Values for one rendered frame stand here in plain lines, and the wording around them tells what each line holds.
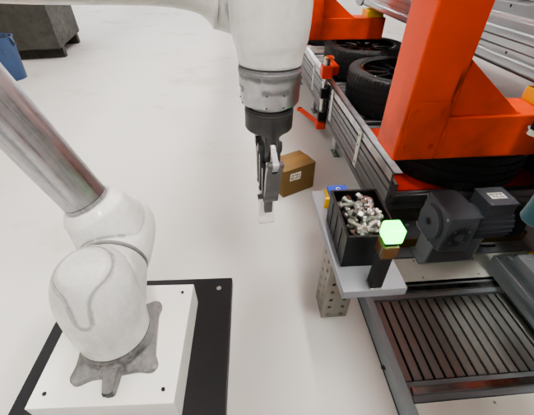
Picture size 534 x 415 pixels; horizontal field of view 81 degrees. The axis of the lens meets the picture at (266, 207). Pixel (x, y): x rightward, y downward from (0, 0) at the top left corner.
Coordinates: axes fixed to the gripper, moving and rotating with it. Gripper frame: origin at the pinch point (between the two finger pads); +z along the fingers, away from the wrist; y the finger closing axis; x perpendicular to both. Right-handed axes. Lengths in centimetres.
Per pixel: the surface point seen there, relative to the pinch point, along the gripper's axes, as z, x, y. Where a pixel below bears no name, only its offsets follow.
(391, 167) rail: 33, 67, -57
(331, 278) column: 48, 27, -16
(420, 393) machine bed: 65, 45, 17
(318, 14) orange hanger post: -2, 88, -233
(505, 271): 55, 98, -13
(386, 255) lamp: 14.6, 27.2, 3.9
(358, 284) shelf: 28.2, 24.6, 1.1
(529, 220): 22, 82, -8
